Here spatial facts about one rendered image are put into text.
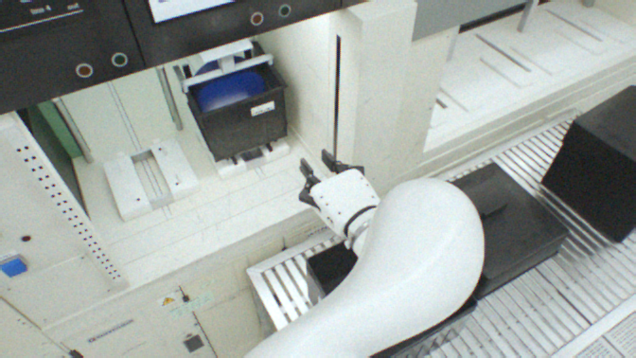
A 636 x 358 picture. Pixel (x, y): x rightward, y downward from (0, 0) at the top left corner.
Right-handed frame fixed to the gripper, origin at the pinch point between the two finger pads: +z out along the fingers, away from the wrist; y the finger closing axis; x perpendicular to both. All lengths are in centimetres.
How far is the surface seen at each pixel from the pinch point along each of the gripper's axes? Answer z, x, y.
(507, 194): -10, -33, 54
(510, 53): 37, -32, 104
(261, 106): 32.4, -10.5, 2.8
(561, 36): 35, -32, 129
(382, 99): 8.2, 1.0, 20.9
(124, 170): 48, -29, -33
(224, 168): 34.8, -28.7, -9.3
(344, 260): -3.6, -34.6, 5.3
